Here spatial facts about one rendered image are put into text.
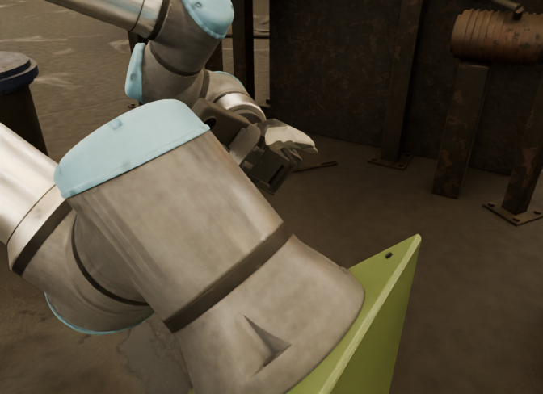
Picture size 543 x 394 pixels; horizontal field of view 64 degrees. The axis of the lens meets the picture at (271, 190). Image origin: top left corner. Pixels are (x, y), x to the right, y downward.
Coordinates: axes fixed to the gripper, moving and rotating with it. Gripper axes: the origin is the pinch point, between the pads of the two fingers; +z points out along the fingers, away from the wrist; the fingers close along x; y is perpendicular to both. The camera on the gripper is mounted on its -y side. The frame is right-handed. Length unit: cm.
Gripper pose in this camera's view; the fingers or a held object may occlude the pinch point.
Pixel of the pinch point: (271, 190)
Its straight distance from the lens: 54.3
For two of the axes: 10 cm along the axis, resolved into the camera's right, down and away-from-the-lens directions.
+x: -6.0, 7.5, 2.7
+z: 3.2, 5.3, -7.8
